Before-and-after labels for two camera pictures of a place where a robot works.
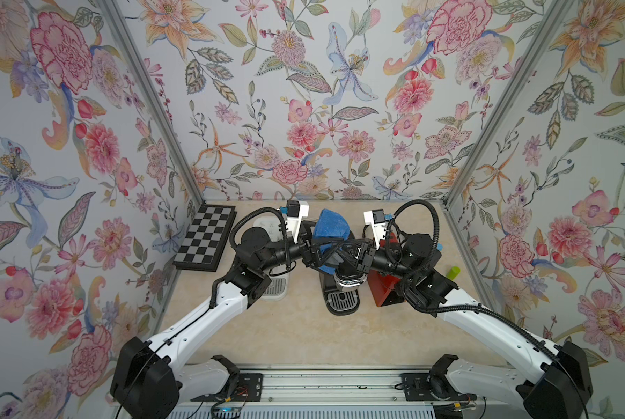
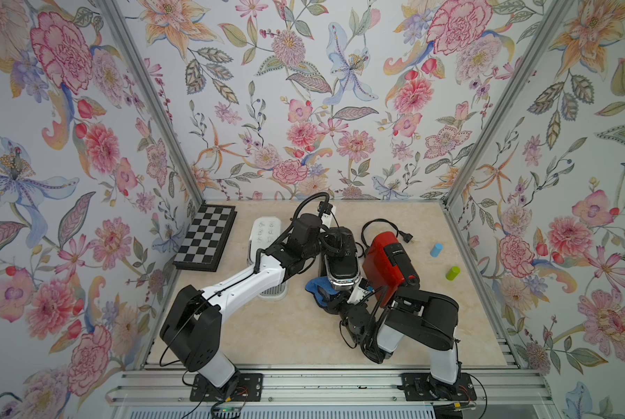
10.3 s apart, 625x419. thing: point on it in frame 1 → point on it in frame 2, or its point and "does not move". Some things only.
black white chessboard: x=203 y=246 does not move
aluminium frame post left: x=116 y=13 does not move
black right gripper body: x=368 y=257 → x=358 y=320
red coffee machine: x=380 y=285 does not move
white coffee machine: x=278 y=275 does not move
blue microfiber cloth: x=330 y=224 → x=321 y=289
